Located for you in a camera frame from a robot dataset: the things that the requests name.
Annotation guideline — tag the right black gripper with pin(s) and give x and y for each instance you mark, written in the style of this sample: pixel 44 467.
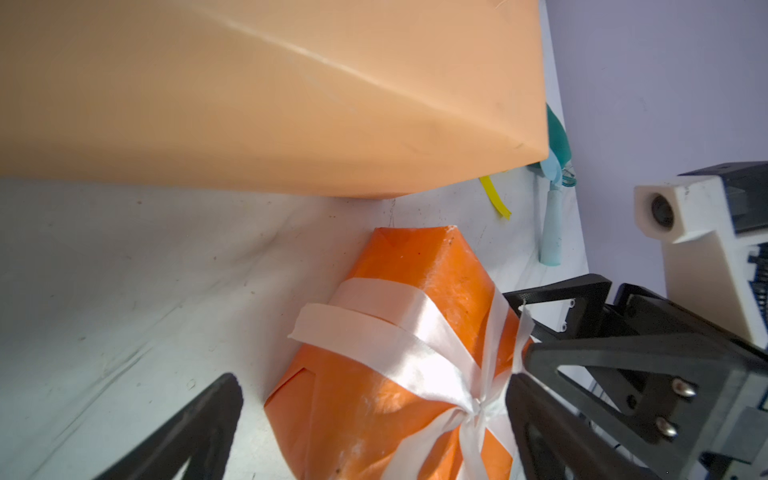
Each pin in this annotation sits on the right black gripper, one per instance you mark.
pixel 667 390

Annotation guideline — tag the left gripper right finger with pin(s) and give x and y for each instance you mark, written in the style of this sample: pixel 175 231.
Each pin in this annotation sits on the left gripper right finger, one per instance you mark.
pixel 554 444

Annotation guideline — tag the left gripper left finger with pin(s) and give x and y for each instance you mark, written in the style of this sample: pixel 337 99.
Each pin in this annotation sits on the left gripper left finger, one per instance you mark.
pixel 196 442

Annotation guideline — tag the white ribbon bow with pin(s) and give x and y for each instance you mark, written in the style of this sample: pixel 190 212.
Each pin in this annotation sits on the white ribbon bow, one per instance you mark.
pixel 398 331

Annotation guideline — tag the orange gift box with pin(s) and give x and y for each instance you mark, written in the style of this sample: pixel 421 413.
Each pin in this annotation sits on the orange gift box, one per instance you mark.
pixel 335 418

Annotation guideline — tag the yellow ribbon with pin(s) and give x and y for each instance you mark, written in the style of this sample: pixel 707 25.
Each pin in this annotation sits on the yellow ribbon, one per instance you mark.
pixel 494 197

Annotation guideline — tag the tan gift box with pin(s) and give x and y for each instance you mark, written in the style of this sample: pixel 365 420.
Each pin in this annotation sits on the tan gift box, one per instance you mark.
pixel 364 99

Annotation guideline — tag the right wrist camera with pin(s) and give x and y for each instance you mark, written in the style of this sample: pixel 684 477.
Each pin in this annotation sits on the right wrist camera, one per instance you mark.
pixel 712 227

